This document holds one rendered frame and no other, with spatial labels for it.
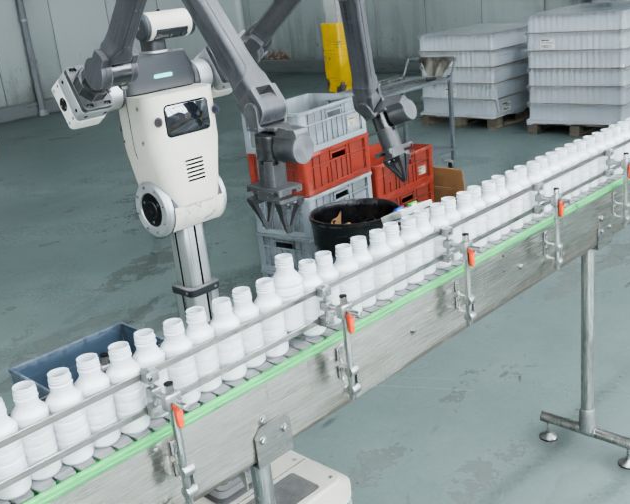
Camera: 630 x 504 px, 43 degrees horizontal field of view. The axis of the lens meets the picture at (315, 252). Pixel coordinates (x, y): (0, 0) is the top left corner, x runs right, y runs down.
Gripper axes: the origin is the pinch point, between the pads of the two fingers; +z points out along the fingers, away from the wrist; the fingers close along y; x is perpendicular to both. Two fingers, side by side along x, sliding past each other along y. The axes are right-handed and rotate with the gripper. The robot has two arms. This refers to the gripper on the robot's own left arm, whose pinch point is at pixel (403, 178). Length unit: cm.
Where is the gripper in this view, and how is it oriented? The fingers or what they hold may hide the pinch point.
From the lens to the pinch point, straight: 228.2
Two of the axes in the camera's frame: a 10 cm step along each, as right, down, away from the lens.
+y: 6.9, -3.0, 6.6
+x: -6.3, 1.8, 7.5
